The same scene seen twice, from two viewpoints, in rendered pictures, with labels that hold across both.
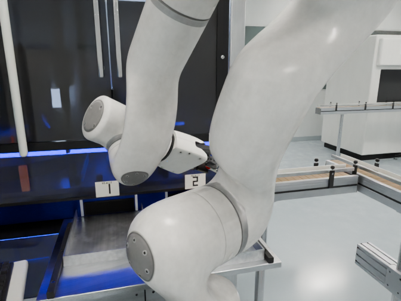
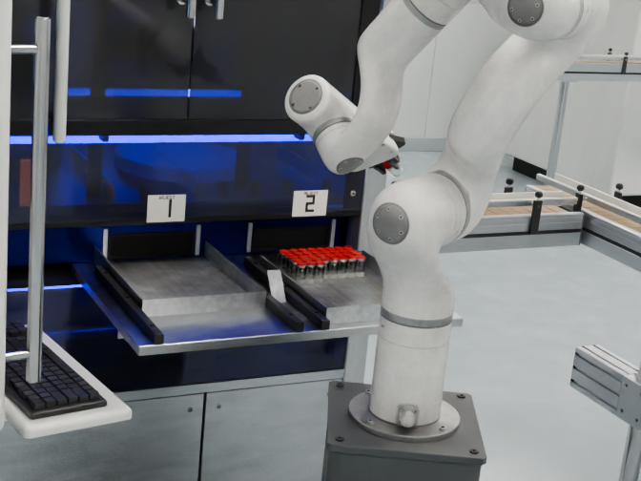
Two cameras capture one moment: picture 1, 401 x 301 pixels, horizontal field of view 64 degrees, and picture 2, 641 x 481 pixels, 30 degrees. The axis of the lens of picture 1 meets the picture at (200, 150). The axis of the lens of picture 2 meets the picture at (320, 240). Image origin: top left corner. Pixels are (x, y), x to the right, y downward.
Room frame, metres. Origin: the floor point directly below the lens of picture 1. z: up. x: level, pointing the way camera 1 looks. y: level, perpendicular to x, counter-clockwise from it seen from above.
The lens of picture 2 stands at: (-1.33, 0.58, 1.71)
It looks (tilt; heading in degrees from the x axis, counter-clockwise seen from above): 17 degrees down; 347
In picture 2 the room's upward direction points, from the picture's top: 6 degrees clockwise
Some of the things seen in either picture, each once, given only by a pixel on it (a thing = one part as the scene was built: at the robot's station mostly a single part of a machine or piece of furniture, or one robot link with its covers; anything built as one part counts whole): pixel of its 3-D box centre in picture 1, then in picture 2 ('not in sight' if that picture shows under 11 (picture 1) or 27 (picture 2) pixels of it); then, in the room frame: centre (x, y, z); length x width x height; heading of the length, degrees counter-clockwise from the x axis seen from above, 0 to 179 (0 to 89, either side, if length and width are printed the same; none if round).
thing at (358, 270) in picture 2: not in sight; (328, 267); (1.10, -0.01, 0.90); 0.18 x 0.02 x 0.05; 104
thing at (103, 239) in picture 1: (109, 229); (176, 276); (1.04, 0.33, 0.90); 0.34 x 0.26 x 0.04; 14
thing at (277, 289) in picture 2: not in sight; (286, 294); (0.91, 0.12, 0.91); 0.14 x 0.03 x 0.06; 15
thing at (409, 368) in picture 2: not in sight; (409, 366); (0.45, -0.01, 0.95); 0.19 x 0.19 x 0.18
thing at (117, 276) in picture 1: (159, 240); (263, 294); (1.02, 0.15, 0.87); 0.70 x 0.48 x 0.02; 104
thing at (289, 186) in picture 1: (291, 179); (464, 216); (1.51, -0.46, 0.92); 0.69 x 0.16 x 0.16; 104
